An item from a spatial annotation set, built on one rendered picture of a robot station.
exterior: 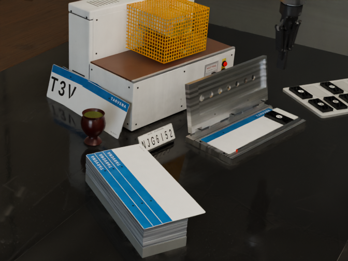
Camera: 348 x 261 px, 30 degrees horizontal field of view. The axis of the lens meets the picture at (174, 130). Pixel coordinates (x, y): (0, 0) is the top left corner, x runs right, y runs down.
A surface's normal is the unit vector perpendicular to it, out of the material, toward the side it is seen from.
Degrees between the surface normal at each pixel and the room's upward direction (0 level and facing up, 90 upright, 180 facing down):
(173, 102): 90
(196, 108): 79
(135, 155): 0
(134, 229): 90
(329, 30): 90
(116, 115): 69
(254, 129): 0
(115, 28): 90
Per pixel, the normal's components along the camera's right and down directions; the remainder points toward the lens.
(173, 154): 0.07, -0.88
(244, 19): -0.48, 0.38
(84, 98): -0.66, -0.07
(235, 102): 0.73, 0.18
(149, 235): 0.47, 0.44
